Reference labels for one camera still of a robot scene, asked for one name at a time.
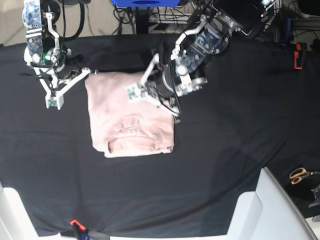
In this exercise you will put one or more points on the orange handled scissors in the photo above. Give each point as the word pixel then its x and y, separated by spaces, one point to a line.
pixel 301 173

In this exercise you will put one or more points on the white table frame right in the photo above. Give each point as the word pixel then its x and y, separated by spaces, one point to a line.
pixel 268 213

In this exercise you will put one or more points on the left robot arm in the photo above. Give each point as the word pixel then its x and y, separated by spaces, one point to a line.
pixel 171 75

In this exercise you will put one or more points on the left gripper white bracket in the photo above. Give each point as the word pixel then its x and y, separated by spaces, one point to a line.
pixel 153 88

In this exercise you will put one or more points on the red black tool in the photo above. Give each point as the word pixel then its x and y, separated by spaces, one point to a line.
pixel 300 55

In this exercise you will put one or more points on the orange black clamp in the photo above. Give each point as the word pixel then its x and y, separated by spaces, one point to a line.
pixel 80 232

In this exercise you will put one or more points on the white table frame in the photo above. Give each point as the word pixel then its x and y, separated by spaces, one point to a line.
pixel 268 213
pixel 15 223

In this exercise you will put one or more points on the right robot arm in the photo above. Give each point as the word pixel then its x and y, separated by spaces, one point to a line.
pixel 54 64

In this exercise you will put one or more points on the pink T-shirt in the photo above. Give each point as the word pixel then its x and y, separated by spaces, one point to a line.
pixel 121 128

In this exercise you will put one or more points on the white table frame left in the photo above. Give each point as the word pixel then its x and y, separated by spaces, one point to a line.
pixel 15 223

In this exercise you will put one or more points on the blue box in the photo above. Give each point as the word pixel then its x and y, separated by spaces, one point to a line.
pixel 145 3

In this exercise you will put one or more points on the white power strip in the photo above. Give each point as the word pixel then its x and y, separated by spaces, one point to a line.
pixel 161 18

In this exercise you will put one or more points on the black tablecloth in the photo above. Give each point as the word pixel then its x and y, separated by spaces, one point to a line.
pixel 255 111

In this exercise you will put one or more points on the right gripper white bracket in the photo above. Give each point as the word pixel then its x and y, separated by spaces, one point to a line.
pixel 57 82

